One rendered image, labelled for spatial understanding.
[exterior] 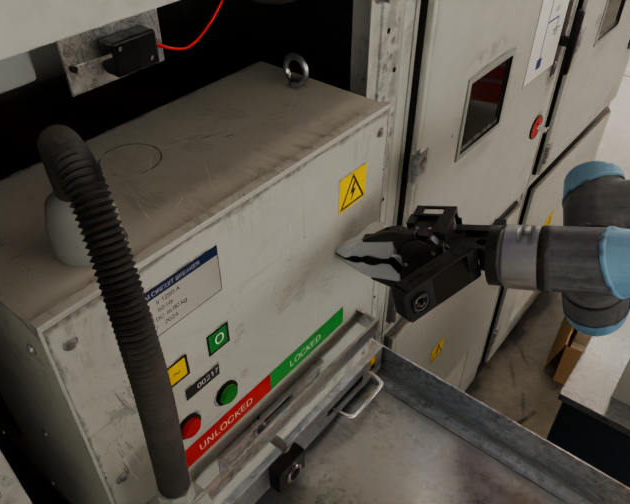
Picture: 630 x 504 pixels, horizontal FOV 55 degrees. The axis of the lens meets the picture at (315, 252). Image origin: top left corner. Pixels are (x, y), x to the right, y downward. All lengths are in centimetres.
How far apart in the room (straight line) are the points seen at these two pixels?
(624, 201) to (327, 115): 39
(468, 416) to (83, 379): 70
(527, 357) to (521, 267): 170
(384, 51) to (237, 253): 36
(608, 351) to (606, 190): 64
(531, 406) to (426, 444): 122
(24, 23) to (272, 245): 34
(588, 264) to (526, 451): 46
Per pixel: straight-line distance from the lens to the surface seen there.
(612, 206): 85
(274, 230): 67
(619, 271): 70
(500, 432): 108
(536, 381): 234
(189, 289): 61
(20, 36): 49
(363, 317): 95
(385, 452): 106
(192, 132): 74
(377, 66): 86
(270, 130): 73
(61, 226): 55
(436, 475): 105
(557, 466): 107
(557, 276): 71
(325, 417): 103
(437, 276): 70
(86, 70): 57
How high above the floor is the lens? 174
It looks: 40 degrees down
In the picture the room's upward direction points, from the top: straight up
